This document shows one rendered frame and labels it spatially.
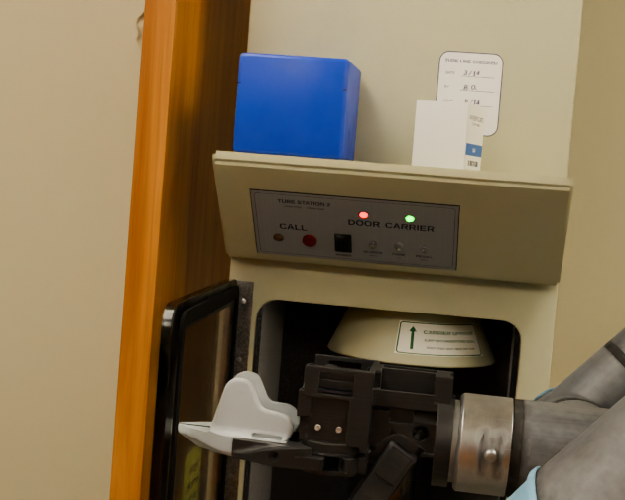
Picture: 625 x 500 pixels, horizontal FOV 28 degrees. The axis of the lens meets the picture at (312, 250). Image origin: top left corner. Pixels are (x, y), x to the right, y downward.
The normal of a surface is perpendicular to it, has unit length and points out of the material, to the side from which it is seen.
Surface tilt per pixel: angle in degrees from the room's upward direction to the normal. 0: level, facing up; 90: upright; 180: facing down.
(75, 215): 90
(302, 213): 135
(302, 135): 90
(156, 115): 90
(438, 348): 66
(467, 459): 99
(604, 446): 50
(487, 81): 90
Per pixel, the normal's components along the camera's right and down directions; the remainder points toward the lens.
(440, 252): -0.16, 0.73
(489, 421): -0.03, -0.60
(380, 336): -0.40, -0.39
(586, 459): -0.63, -0.66
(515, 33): -0.14, 0.04
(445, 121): -0.42, 0.01
